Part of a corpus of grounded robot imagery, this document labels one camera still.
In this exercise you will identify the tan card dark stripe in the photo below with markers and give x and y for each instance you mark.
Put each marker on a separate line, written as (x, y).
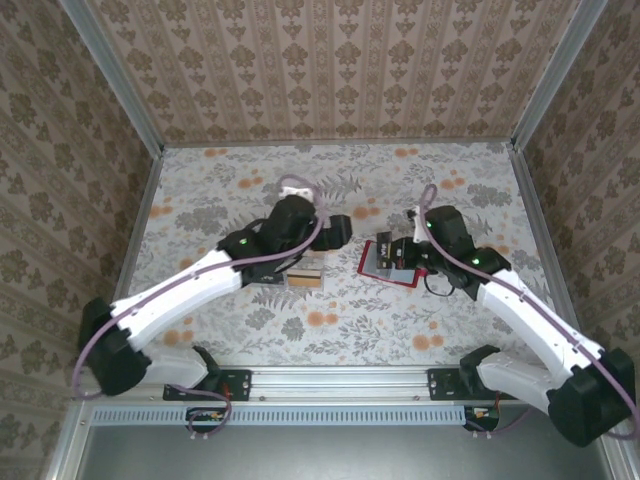
(305, 280)

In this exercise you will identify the red leather card holder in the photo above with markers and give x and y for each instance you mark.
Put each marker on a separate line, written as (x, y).
(390, 277)

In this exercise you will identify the grey VIP card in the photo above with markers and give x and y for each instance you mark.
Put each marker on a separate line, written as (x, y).
(384, 250)

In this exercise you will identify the small circuit board connector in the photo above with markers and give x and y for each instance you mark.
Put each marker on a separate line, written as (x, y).
(482, 417)
(205, 419)

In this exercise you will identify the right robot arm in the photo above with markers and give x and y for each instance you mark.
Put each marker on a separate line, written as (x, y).
(540, 325)

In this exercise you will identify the aluminium frame post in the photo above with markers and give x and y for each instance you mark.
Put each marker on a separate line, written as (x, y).
(555, 75)
(117, 75)

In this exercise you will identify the grey metal panel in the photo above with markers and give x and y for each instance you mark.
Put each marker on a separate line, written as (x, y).
(340, 455)

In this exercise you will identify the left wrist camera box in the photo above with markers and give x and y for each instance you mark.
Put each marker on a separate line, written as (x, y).
(296, 193)

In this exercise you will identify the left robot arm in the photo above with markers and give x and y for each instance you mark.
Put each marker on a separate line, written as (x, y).
(170, 300)

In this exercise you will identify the thin aluminium rail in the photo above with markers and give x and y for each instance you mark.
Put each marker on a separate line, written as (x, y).
(340, 144)

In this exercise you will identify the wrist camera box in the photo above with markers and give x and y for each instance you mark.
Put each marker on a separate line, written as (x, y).
(296, 193)
(415, 225)

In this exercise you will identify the black mount plate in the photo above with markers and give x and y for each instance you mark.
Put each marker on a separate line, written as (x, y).
(440, 385)
(240, 385)

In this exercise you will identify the aluminium side rail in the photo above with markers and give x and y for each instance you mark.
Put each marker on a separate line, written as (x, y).
(539, 215)
(130, 260)

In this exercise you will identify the clear acrylic organizer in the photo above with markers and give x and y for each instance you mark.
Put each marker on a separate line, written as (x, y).
(315, 262)

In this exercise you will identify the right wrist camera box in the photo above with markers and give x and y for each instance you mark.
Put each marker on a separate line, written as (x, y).
(415, 225)

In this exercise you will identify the black printed card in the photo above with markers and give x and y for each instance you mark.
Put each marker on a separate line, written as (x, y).
(274, 279)

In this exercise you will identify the wide aluminium base rail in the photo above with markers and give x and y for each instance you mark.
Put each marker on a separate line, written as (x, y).
(340, 382)

